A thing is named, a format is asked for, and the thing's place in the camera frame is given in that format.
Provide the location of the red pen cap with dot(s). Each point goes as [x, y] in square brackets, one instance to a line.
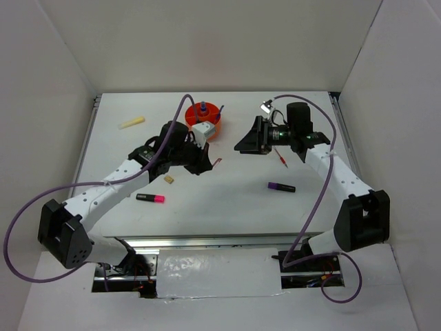
[217, 162]

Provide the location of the orange round organizer container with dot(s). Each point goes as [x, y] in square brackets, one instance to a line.
[194, 116]

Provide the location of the purple highlighter marker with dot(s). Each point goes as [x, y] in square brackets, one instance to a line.
[281, 187]

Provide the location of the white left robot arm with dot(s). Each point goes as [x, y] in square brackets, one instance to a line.
[64, 228]

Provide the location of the yellow glue stick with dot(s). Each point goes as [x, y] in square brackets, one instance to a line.
[131, 123]

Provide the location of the white foil-covered panel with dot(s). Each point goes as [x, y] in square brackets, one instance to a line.
[217, 273]

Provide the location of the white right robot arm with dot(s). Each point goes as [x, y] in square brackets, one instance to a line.
[318, 152]

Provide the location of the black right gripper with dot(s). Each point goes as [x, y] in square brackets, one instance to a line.
[257, 141]

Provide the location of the blue gel pen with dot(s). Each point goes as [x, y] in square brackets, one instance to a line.
[218, 115]

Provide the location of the red pen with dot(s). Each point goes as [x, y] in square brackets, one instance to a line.
[282, 160]

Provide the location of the small tan eraser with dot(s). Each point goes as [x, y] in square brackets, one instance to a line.
[168, 179]

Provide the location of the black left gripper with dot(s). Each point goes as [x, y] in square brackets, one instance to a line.
[202, 163]

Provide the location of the pink highlighter marker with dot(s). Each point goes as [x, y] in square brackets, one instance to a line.
[154, 198]

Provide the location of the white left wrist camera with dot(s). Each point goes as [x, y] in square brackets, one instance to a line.
[202, 132]

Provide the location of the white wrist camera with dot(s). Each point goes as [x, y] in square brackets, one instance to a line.
[267, 106]
[202, 132]

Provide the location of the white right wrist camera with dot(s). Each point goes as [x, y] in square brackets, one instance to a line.
[267, 106]

